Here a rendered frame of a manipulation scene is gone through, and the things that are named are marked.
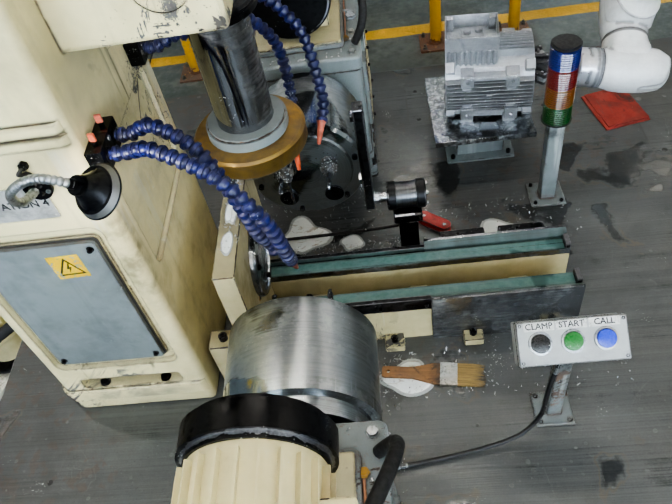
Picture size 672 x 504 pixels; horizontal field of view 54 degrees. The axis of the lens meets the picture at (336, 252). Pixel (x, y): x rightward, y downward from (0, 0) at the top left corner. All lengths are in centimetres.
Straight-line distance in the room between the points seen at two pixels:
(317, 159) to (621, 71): 72
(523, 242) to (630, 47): 54
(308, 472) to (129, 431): 77
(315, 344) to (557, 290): 53
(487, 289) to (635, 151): 66
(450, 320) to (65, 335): 72
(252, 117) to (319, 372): 39
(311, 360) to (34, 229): 45
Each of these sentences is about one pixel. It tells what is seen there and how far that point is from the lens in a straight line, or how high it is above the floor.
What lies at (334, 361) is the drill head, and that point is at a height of 115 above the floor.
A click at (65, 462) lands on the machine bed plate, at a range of 147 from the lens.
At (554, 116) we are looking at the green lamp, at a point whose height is 106.
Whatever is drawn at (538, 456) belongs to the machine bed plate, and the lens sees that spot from 129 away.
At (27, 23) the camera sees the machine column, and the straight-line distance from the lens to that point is 88.
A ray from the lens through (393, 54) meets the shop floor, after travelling 364.
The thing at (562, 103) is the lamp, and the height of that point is 109.
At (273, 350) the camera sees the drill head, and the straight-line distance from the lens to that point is 99.
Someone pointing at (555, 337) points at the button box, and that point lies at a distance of 109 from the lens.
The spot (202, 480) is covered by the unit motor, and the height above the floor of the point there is 135.
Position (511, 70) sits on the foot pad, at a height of 108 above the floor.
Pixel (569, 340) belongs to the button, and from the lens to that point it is 109.
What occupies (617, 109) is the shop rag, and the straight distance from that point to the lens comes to 193.
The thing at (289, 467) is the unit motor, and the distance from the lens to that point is 71.
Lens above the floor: 198
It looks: 49 degrees down
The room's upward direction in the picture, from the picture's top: 12 degrees counter-clockwise
